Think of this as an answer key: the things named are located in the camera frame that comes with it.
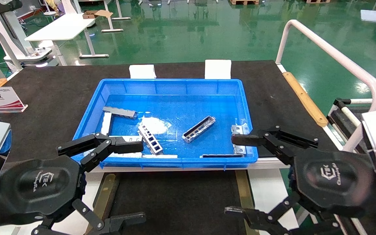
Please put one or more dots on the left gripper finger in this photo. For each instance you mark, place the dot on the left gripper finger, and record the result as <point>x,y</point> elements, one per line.
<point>126,145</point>

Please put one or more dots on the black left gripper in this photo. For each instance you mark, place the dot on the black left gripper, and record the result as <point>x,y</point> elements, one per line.
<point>38,186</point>

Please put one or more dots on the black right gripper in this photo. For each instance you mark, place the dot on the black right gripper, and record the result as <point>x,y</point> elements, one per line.
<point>335,179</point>

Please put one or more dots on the silver metal channel part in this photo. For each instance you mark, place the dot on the silver metal channel part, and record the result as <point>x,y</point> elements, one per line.
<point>198,129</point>

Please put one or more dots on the silver slotted metal part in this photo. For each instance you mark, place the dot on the silver slotted metal part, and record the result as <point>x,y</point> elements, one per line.
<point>150,139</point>

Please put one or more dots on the grey metal channel part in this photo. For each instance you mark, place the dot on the grey metal channel part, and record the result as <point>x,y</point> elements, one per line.
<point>119,112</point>

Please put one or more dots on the silver tabbed metal part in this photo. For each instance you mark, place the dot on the silver tabbed metal part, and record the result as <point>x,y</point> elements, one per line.
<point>244,148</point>
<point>237,129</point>

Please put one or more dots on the white metal strip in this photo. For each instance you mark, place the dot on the white metal strip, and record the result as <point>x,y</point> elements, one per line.
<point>126,138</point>
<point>106,124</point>
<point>158,156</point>

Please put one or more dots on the white paper label left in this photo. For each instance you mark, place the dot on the white paper label left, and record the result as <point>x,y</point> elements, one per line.
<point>142,71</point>

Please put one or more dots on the white paper label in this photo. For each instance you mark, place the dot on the white paper label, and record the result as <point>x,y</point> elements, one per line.
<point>142,71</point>
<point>217,69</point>

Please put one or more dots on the blue plastic bin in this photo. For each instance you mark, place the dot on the blue plastic bin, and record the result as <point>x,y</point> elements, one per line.
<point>191,104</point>

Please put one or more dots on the black side cart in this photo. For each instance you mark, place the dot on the black side cart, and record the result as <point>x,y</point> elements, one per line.
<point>336,124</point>

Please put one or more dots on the white paper label right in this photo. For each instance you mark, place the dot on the white paper label right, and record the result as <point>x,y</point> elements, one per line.
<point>217,69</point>

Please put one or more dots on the white table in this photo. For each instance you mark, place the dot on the white table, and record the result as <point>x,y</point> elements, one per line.
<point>60,27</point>

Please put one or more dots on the cardboard box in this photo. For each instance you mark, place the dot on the cardboard box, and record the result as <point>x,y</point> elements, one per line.
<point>96,14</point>

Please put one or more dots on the white tube railing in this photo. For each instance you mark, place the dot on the white tube railing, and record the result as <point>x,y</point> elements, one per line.
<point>321,44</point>
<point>10,52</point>

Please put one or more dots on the wooden pallet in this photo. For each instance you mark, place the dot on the wooden pallet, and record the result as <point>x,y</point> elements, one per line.
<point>243,2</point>

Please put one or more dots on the grey floor board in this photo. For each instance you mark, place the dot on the grey floor board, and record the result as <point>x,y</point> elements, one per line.
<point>372,16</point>

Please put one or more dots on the brass rail strip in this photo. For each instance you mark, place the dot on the brass rail strip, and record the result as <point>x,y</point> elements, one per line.
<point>108,189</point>
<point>244,189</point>

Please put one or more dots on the white table leg frame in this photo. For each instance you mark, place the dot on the white table leg frame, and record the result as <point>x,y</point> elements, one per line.
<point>113,30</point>

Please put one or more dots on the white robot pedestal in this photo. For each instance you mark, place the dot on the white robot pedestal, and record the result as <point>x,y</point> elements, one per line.
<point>2,26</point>

